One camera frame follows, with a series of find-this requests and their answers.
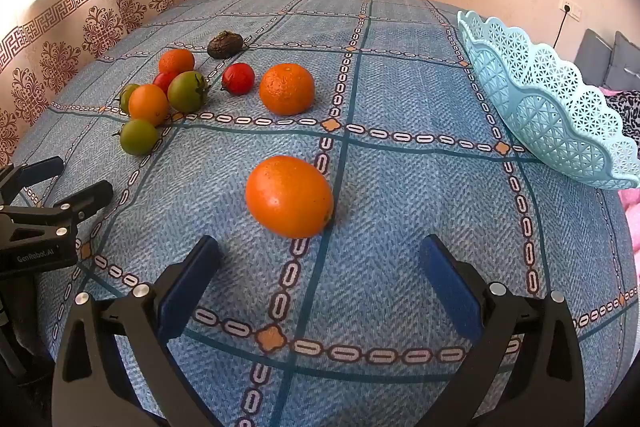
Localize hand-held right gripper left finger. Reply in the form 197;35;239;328
51;234;223;427

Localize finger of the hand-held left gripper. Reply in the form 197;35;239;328
0;156;65;208
30;180;114;235

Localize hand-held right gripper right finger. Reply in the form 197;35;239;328
415;234;586;427

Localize green tomato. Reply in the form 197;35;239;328
167;70;210;114
117;119;160;156

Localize green lime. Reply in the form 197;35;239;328
118;84;141;115

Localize small orange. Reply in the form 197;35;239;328
128;84;170;126
158;49;195;75

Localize large orange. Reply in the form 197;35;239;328
245;155;335;239

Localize light blue plastic basket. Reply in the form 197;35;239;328
456;9;640;191

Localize bumpy mandarin orange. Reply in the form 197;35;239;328
259;63;316;116

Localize blue patterned bedspread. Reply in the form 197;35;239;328
10;0;638;427

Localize beige patterned curtain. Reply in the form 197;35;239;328
0;0;286;168

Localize pile of clothes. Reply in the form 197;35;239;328
600;87;640;253

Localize leopard print cloth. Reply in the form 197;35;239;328
605;89;640;142

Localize grey padded sofa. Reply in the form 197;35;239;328
574;28;640;90

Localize black power cable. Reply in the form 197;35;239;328
552;12;568;48

